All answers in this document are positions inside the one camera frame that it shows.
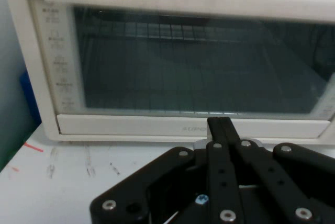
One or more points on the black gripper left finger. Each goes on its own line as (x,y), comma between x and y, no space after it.
(222,182)

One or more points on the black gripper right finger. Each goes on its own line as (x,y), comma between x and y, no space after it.
(301,171)

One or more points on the cream toaster oven body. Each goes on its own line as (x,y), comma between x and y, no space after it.
(38,77)

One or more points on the blue object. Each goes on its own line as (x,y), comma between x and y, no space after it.
(28,93)

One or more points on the green object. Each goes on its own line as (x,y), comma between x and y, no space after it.
(10,150)

